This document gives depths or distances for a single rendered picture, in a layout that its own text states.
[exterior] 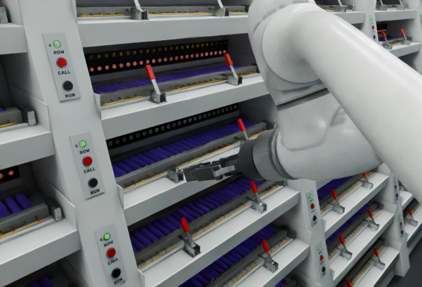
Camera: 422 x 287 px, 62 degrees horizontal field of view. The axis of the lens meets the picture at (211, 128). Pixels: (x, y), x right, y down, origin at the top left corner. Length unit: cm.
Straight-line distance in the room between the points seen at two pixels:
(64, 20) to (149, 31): 19
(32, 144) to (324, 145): 48
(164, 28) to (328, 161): 51
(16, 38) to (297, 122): 49
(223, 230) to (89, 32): 59
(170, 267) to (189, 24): 58
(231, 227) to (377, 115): 77
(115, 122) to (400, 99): 58
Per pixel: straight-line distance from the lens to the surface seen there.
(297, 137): 51
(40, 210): 76
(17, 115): 74
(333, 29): 35
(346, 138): 48
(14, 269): 71
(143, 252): 88
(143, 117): 78
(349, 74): 30
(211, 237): 95
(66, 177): 70
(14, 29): 70
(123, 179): 81
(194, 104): 86
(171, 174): 84
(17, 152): 68
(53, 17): 73
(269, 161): 57
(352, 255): 157
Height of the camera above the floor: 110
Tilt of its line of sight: 7 degrees down
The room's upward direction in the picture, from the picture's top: 12 degrees counter-clockwise
